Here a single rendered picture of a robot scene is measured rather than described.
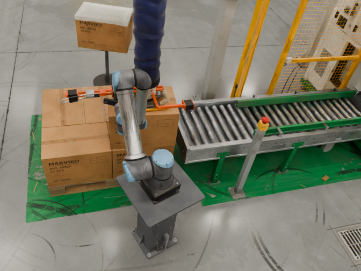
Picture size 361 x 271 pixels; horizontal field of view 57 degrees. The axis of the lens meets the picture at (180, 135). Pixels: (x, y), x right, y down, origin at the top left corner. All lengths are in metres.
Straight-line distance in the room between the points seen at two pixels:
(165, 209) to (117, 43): 2.37
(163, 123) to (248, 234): 1.35
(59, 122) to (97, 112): 0.38
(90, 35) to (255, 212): 2.74
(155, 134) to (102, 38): 1.65
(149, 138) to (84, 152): 0.59
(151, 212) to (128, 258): 0.77
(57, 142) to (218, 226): 1.70
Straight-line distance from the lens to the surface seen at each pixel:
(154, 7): 2.39
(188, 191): 2.54
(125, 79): 2.14
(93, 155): 3.06
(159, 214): 2.39
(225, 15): 3.89
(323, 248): 3.58
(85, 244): 3.15
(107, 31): 4.13
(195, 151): 3.07
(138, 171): 2.20
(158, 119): 2.84
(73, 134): 3.22
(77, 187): 3.47
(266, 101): 3.83
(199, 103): 3.57
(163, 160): 2.21
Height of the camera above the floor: 2.77
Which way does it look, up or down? 44 degrees down
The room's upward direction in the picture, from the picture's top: 9 degrees clockwise
